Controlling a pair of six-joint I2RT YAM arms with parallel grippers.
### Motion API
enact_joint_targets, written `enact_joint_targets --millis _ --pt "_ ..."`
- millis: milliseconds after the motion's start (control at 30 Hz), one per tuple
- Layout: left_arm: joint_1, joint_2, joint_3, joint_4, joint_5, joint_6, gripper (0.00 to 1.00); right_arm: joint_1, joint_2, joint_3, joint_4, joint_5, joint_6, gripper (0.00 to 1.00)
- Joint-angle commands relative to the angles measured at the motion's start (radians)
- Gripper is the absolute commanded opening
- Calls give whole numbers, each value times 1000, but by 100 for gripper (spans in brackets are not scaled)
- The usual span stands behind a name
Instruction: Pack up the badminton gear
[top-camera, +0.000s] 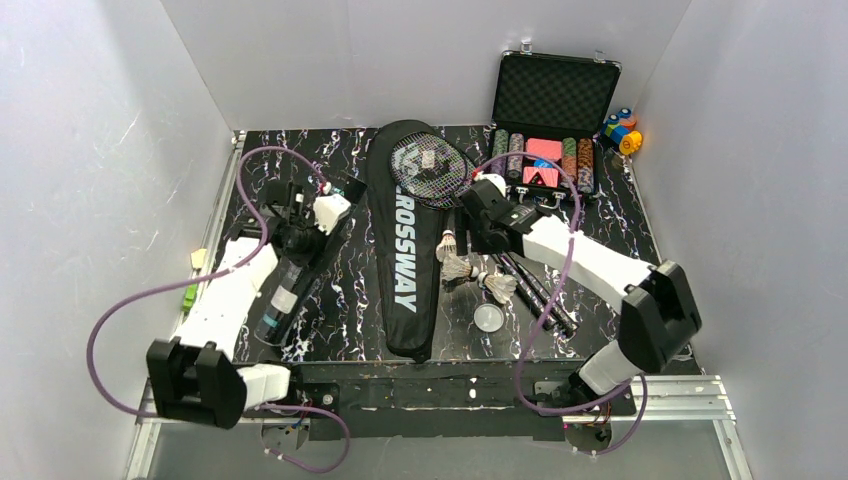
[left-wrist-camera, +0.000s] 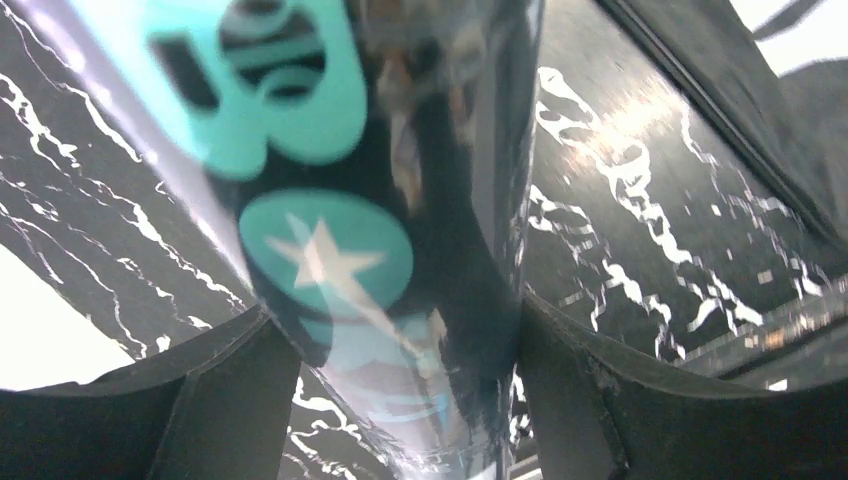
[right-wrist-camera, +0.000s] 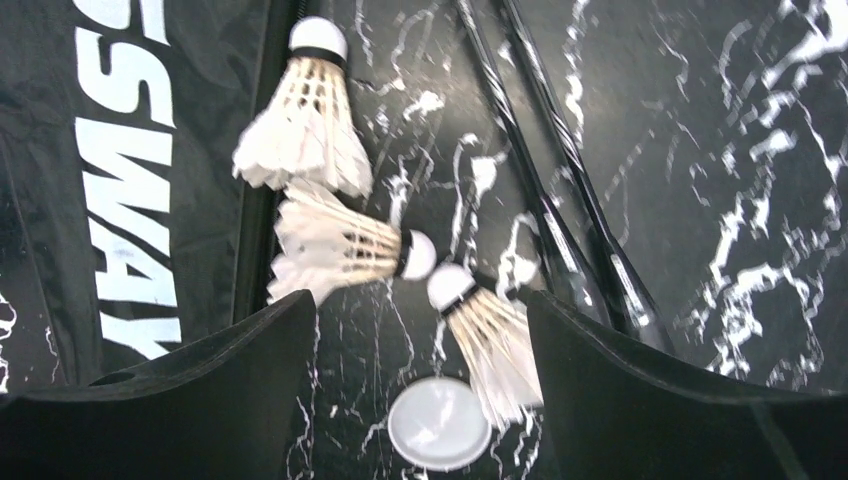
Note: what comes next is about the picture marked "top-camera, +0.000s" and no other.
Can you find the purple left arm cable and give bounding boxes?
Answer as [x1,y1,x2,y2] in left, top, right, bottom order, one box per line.
[86,146,351,475]

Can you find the black poker chip case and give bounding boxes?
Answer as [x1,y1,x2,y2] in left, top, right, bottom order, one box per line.
[492,50,621,201]

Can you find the white shuttlecock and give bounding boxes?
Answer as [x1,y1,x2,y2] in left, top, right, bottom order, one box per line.
[435,230,457,263]
[477,272,518,304]
[441,254,481,282]

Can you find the black shuttlecock tube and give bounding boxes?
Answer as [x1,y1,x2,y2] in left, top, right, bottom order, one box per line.
[254,176,367,345]

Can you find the white tube lid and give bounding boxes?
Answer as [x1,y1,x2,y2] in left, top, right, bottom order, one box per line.
[473,304,505,333]

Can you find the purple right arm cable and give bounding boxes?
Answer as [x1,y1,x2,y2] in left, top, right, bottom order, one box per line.
[471,152,649,457]

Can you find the green clip on rail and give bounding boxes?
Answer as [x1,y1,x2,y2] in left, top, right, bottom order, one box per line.
[181,284,198,314]

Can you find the beige block on rail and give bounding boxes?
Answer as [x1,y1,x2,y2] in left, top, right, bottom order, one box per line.
[190,248,207,270]

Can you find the pink card deck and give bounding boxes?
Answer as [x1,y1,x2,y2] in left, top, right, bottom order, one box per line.
[525,138,563,163]

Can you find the colourful toy blocks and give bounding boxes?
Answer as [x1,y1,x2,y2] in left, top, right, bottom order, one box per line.
[600,108,643,156]

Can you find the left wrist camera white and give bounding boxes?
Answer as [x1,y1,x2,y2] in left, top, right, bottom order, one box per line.
[313,194,351,235]

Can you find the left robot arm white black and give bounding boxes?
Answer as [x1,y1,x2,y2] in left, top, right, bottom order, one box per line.
[146,195,351,429]

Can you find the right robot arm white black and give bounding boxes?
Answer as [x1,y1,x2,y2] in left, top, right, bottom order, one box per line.
[459,176,702,416]

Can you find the black racket bag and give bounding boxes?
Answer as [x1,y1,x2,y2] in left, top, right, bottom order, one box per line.
[365,120,464,363]

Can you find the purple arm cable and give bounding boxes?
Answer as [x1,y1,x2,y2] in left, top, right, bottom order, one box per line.
[86,146,351,475]
[471,152,649,457]

